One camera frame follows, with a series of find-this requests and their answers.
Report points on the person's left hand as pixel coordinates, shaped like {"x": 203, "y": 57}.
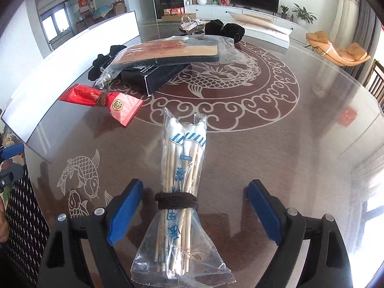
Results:
{"x": 4, "y": 227}

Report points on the silver patterned pouch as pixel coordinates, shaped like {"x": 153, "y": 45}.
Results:
{"x": 191, "y": 25}

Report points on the green potted plant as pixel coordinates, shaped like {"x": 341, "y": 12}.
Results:
{"x": 303, "y": 16}

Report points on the red packet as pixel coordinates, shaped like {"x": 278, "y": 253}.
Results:
{"x": 122, "y": 107}

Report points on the bagged chopsticks bundle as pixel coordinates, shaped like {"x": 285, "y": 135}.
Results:
{"x": 176, "y": 251}

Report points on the wooden dining chair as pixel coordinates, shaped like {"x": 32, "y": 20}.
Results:
{"x": 374, "y": 83}

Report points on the white tv cabinet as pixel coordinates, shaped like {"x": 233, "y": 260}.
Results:
{"x": 221, "y": 12}

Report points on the white cardboard storage box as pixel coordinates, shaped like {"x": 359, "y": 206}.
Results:
{"x": 50, "y": 127}

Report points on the orange lounge chair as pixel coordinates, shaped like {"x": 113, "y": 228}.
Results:
{"x": 352, "y": 56}

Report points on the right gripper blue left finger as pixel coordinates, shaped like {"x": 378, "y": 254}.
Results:
{"x": 63, "y": 263}

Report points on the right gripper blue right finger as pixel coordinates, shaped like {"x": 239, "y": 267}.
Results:
{"x": 326, "y": 263}

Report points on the white flat board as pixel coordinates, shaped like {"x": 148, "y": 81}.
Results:
{"x": 262, "y": 30}

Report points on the bagged brown package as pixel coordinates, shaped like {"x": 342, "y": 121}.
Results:
{"x": 172, "y": 51}

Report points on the black cloth pouch pair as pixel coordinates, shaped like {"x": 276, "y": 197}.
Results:
{"x": 218, "y": 28}
{"x": 102, "y": 61}

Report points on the black rectangular box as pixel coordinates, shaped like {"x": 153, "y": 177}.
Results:
{"x": 149, "y": 79}

